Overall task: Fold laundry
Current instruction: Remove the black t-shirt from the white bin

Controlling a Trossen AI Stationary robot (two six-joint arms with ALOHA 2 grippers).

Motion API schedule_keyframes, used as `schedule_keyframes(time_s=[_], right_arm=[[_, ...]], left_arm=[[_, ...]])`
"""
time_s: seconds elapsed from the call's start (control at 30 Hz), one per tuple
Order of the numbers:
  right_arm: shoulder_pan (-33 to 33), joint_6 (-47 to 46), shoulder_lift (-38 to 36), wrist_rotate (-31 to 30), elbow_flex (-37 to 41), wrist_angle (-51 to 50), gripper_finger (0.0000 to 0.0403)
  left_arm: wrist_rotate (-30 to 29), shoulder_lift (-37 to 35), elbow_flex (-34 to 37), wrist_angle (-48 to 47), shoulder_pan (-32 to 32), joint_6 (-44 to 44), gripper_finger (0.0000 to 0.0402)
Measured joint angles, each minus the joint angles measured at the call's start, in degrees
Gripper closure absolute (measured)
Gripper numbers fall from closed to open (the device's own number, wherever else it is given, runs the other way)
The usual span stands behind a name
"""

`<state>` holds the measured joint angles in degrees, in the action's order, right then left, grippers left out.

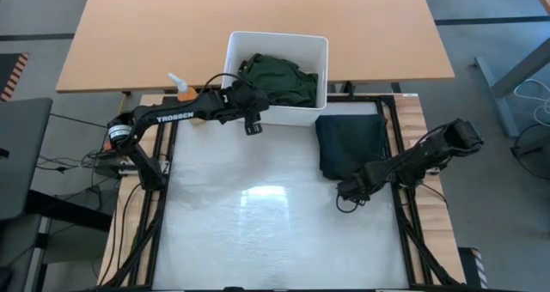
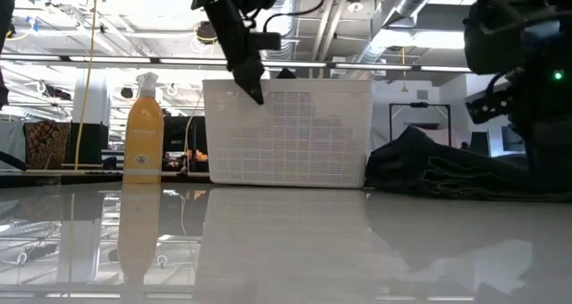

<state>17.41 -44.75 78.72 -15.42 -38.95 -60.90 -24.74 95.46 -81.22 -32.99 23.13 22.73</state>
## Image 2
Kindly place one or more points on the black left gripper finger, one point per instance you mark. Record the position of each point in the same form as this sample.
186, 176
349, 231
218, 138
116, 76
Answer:
252, 82

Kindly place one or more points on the blue denim jeans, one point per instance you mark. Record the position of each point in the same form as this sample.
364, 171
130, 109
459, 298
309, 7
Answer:
447, 170

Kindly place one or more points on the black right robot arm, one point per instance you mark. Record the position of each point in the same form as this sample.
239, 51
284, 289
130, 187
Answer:
527, 49

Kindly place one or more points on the white perforated plastic basket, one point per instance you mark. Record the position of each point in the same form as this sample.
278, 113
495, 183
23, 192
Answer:
290, 134

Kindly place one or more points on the orange spray bottle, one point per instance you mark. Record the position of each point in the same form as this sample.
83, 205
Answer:
144, 138

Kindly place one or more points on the black tubular stand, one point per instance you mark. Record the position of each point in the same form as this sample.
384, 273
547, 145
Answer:
420, 116

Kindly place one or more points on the black box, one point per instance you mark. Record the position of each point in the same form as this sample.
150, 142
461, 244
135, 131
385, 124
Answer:
89, 143

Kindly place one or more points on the patterned fabric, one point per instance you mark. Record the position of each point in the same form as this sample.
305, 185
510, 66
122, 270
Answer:
47, 145

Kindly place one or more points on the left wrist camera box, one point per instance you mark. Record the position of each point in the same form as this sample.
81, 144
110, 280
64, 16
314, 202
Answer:
266, 41

